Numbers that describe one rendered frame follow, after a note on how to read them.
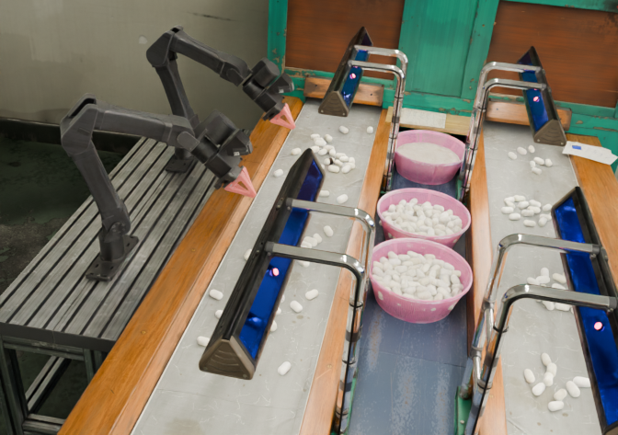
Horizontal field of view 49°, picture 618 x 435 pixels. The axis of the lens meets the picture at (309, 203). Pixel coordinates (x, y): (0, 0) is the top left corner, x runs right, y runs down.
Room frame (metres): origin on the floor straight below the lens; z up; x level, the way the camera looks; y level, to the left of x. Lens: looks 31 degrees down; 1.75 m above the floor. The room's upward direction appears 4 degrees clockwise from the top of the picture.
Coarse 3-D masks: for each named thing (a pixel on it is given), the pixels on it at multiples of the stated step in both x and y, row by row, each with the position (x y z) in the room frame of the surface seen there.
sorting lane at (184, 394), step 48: (288, 144) 2.07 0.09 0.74; (336, 144) 2.10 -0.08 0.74; (336, 192) 1.77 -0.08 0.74; (240, 240) 1.47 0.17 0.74; (336, 240) 1.51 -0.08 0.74; (288, 288) 1.28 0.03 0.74; (192, 336) 1.09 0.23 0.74; (288, 336) 1.12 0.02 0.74; (192, 384) 0.95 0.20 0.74; (240, 384) 0.96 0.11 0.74; (288, 384) 0.97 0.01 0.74; (144, 432) 0.83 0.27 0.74; (192, 432) 0.84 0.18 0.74; (240, 432) 0.85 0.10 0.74; (288, 432) 0.85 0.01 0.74
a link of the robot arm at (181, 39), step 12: (168, 36) 2.00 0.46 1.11; (180, 36) 2.02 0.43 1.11; (156, 48) 2.01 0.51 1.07; (168, 48) 2.01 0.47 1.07; (180, 48) 2.01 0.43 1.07; (192, 48) 2.01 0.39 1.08; (204, 48) 2.01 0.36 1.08; (156, 60) 2.01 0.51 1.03; (204, 60) 2.00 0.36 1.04; (216, 60) 1.98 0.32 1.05; (228, 60) 1.99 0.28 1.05; (240, 60) 2.02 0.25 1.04; (216, 72) 1.98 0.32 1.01; (240, 72) 1.96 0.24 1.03
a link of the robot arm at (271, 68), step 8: (256, 64) 1.97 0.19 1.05; (264, 64) 1.96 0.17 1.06; (272, 64) 1.99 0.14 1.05; (232, 72) 1.96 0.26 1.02; (248, 72) 1.97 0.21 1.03; (256, 72) 1.97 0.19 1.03; (264, 72) 1.95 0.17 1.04; (272, 72) 1.95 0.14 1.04; (232, 80) 1.96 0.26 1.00; (240, 80) 1.96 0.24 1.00; (264, 80) 1.95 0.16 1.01; (272, 80) 1.96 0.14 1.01
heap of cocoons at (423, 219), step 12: (408, 204) 1.72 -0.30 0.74; (420, 204) 1.76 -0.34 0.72; (384, 216) 1.66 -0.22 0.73; (396, 216) 1.66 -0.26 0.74; (408, 216) 1.65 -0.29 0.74; (420, 216) 1.66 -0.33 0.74; (432, 216) 1.67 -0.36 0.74; (444, 216) 1.67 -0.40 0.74; (456, 216) 1.67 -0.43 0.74; (408, 228) 1.59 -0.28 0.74; (420, 228) 1.60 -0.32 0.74; (432, 228) 1.62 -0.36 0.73; (444, 228) 1.61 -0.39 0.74; (456, 228) 1.61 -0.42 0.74
